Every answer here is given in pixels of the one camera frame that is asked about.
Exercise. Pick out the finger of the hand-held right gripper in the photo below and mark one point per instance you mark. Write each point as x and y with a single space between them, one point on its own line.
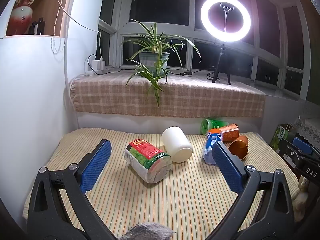
302 145

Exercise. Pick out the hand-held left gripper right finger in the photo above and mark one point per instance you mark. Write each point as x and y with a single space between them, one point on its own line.
228 168

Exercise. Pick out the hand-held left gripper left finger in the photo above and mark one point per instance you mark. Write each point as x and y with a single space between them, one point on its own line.
96 166

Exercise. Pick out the white cup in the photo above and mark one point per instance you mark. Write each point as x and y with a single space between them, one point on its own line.
178 145

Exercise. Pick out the copper metal cup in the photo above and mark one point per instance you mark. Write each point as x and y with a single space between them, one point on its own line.
239 147

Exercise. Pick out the person's right hand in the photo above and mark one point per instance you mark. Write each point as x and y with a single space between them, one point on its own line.
302 197

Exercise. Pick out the person's left hand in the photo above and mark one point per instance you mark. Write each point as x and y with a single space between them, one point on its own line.
147 232

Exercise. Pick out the white lace cloth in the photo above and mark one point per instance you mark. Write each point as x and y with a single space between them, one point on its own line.
308 128

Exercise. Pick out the green cardboard box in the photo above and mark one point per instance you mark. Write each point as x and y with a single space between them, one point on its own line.
281 137

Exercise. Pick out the blue label plastic bottle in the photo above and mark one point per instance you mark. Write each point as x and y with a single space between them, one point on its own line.
211 146

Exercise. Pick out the orange drink can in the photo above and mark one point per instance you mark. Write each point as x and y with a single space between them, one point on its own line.
227 132

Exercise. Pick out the green drink can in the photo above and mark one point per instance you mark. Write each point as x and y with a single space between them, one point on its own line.
212 125

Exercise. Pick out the clear jar red green label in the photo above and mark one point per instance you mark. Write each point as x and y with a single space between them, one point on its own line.
147 160

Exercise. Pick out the striped table mat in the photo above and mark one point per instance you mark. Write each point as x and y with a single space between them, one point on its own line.
175 202

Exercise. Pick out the checked beige cloth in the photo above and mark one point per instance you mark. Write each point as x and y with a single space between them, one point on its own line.
112 95

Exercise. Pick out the white charger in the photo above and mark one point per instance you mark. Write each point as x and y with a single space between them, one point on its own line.
101 64
95 65

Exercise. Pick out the black tripod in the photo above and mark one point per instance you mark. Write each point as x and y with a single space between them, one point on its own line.
221 62

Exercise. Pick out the potted spider plant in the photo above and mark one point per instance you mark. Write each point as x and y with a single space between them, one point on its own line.
153 60

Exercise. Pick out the tall black bottle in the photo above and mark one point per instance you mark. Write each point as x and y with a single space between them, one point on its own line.
41 26

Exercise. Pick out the short black bottle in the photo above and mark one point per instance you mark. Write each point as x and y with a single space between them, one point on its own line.
33 29

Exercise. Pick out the phone clamp holder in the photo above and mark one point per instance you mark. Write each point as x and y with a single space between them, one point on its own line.
226 6

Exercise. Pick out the red white ceramic vase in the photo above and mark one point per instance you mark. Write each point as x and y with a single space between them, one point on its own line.
23 15

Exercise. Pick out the white window frame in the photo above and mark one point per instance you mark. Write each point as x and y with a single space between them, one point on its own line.
191 31

